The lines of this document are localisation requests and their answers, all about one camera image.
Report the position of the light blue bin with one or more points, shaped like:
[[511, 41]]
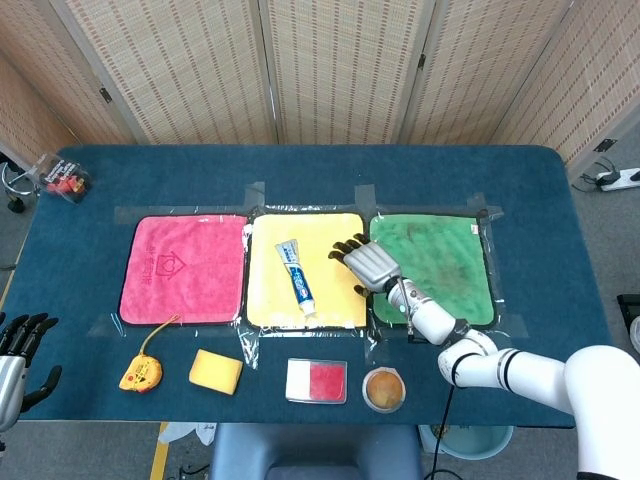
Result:
[[480, 442]]

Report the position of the white plastic bag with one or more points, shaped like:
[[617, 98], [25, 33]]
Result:
[[187, 432]]

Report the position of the red white ink pad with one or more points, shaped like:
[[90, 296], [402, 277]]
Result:
[[325, 382]]

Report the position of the plastic bag with red items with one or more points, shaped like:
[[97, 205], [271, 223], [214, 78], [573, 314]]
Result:
[[65, 180]]

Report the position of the white power strip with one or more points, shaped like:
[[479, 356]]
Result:
[[617, 180]]

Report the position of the blue felt table cover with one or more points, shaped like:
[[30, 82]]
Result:
[[310, 172]]

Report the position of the brown bun in clear cup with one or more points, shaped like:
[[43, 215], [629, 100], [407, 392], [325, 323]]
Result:
[[384, 389]]

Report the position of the green towel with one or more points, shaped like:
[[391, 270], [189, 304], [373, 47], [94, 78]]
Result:
[[435, 250]]

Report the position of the yellow towel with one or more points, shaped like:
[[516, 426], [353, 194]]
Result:
[[270, 300]]

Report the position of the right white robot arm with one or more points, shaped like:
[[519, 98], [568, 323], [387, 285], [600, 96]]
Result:
[[540, 372]]

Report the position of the chrome stool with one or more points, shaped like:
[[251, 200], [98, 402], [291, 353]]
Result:
[[17, 187]]

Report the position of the yellow sponge block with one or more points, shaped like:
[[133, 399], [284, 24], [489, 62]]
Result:
[[216, 371]]

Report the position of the pink towel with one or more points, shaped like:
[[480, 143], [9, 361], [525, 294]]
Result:
[[190, 280]]

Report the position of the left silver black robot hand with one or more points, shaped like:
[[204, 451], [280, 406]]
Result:
[[9, 380]]

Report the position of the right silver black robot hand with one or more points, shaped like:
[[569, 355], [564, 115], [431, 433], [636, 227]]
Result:
[[372, 265]]

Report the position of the yellow tape measure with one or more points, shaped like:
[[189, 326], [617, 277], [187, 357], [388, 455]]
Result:
[[141, 374]]

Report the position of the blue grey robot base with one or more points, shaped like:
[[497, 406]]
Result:
[[315, 450]]

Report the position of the woven folding screen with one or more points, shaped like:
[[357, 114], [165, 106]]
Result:
[[200, 65]]

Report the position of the blue white toothpaste tube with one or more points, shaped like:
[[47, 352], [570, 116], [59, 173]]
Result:
[[299, 282]]

